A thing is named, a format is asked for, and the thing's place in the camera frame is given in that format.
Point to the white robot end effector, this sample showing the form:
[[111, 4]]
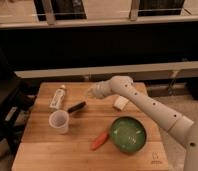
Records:
[[99, 90]]

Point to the black eraser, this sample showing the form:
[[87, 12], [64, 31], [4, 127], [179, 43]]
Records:
[[76, 107]]

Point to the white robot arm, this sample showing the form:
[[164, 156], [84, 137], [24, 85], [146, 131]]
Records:
[[177, 125]]

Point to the white sponge block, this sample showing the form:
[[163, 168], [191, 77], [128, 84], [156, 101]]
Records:
[[120, 103]]

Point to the orange carrot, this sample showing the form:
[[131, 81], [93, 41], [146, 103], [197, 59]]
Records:
[[99, 140]]

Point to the white plastic bottle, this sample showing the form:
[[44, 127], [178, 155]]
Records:
[[58, 98]]

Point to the green bowl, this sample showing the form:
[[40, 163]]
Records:
[[128, 134]]

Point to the white plastic cup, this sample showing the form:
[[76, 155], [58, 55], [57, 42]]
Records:
[[59, 120]]

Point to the black side table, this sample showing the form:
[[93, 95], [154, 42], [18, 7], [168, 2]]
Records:
[[12, 101]]

